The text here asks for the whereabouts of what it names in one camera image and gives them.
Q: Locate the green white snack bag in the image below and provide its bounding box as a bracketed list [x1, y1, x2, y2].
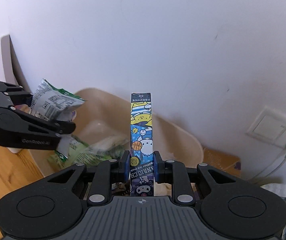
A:
[29, 79, 85, 121]

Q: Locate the green snack packet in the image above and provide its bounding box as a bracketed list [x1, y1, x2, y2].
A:
[47, 134, 129, 171]

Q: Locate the blue cartoon pen box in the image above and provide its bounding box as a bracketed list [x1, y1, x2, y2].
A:
[130, 93, 154, 197]

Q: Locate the brown white scrunchie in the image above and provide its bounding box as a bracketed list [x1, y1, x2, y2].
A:
[112, 183, 130, 196]

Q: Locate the brown floral patterned box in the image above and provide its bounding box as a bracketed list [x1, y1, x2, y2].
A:
[203, 148, 241, 178]

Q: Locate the beige plastic storage bin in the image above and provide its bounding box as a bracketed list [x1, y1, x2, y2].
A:
[30, 88, 204, 176]

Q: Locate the grey board against wall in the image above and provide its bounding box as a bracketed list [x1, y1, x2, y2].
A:
[0, 35, 31, 92]

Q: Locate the white wall switch socket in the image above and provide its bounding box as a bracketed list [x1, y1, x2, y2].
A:
[246, 106, 286, 148]

